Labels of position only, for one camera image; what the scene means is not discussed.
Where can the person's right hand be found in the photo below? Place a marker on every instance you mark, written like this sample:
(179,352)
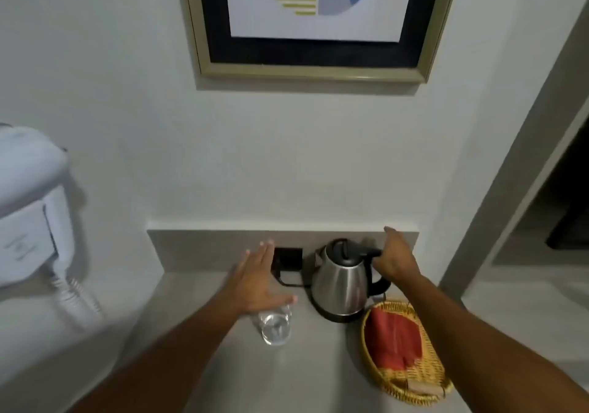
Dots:
(398,258)

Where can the person's left hand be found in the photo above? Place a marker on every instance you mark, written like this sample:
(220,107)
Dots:
(253,286)

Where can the person's left thumb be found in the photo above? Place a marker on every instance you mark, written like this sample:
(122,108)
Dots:
(286,301)

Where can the person's right fingers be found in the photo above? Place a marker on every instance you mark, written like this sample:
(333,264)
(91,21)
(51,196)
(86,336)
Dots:
(396,240)

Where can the person's left forearm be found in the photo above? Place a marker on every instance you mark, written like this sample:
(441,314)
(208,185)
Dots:
(175,357)

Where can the person's right forearm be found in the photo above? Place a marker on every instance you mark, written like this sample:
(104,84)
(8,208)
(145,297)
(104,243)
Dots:
(478,348)

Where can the clear drinking glass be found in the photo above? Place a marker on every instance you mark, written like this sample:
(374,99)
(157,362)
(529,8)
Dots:
(275,327)

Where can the black kettle base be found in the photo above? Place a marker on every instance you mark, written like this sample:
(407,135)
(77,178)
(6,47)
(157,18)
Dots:
(338,317)

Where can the stainless steel electric kettle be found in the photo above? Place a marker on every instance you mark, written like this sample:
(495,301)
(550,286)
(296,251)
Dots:
(340,279)

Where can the red cloth napkin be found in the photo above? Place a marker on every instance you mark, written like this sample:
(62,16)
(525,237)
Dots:
(393,339)

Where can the yellow wicker basket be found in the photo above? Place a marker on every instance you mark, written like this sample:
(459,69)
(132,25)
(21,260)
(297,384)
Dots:
(382,380)

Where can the white sachet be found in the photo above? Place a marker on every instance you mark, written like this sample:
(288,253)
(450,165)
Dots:
(425,386)

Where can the gold framed abstract picture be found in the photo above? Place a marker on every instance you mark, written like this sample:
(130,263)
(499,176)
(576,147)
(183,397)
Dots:
(317,53)

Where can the black wall socket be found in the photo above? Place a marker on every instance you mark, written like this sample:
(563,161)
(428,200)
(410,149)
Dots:
(289,258)

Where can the grey door frame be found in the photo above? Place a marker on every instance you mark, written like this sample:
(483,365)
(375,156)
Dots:
(515,150)

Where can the white wall hair dryer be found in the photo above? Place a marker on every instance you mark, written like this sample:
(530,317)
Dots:
(27,205)

